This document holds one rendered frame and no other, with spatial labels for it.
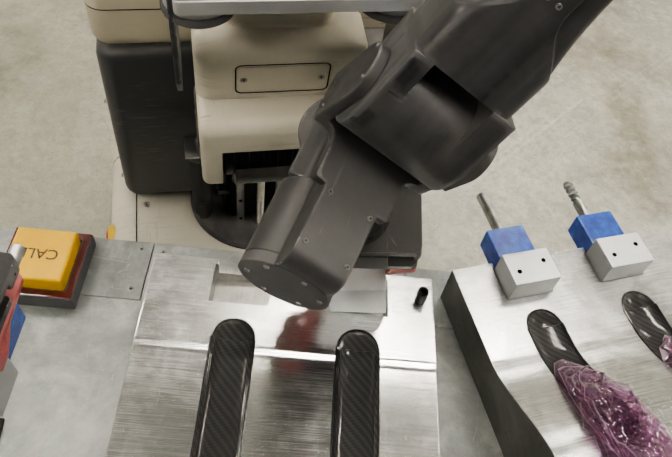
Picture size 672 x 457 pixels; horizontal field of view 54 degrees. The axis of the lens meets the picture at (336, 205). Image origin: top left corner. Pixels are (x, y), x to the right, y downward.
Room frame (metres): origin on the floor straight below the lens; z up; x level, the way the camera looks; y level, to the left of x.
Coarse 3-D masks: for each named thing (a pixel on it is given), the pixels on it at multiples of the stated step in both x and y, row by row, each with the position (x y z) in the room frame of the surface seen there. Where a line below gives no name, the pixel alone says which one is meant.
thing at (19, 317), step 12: (12, 252) 0.27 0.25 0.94; (24, 252) 0.28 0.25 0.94; (12, 324) 0.21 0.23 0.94; (12, 336) 0.20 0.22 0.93; (12, 348) 0.20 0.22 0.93; (0, 372) 0.17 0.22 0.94; (12, 372) 0.18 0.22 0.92; (0, 384) 0.17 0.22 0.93; (12, 384) 0.17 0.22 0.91; (0, 396) 0.16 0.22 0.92; (0, 408) 0.15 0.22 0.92
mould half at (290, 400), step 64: (192, 256) 0.33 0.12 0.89; (192, 320) 0.26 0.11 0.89; (256, 320) 0.27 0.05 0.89; (320, 320) 0.28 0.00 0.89; (384, 320) 0.29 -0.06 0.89; (128, 384) 0.20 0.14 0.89; (192, 384) 0.21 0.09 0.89; (256, 384) 0.22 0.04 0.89; (320, 384) 0.23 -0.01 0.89; (384, 384) 0.24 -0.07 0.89; (128, 448) 0.15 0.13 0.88; (256, 448) 0.17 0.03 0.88; (320, 448) 0.18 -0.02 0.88; (384, 448) 0.18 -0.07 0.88
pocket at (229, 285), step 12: (216, 264) 0.32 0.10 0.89; (216, 276) 0.32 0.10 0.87; (228, 276) 0.32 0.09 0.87; (240, 276) 0.33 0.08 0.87; (216, 288) 0.31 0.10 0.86; (228, 288) 0.32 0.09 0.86; (240, 288) 0.32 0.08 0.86; (252, 288) 0.32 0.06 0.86; (216, 300) 0.30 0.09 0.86; (228, 300) 0.30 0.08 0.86; (240, 300) 0.30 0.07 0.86; (252, 300) 0.31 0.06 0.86; (264, 300) 0.31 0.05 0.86
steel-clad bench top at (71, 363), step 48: (0, 240) 0.36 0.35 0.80; (96, 240) 0.38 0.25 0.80; (96, 288) 0.33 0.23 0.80; (144, 288) 0.33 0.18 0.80; (48, 336) 0.27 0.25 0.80; (96, 336) 0.27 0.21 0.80; (48, 384) 0.22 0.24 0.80; (96, 384) 0.23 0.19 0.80; (48, 432) 0.18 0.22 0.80; (96, 432) 0.18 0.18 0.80; (480, 432) 0.24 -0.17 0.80
